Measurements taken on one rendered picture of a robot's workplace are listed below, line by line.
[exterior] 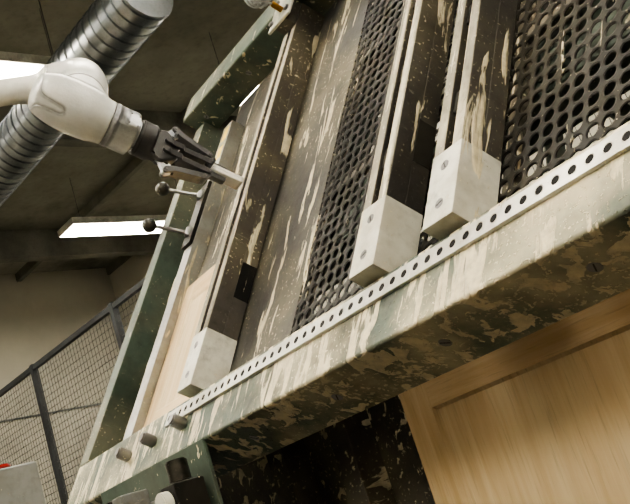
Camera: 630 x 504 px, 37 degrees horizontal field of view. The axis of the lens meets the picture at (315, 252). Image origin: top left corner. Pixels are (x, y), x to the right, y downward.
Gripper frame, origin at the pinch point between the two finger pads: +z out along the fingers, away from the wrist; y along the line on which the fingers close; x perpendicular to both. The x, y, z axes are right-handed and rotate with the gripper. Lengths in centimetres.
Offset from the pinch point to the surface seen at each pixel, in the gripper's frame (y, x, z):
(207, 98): 72, 48, 7
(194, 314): -11.4, 33.4, 10.8
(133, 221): 438, 561, 119
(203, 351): -35.8, 9.4, 5.5
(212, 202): 27.5, 39.0, 11.9
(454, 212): -53, -66, 7
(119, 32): 249, 192, -2
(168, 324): -9.5, 43.7, 8.6
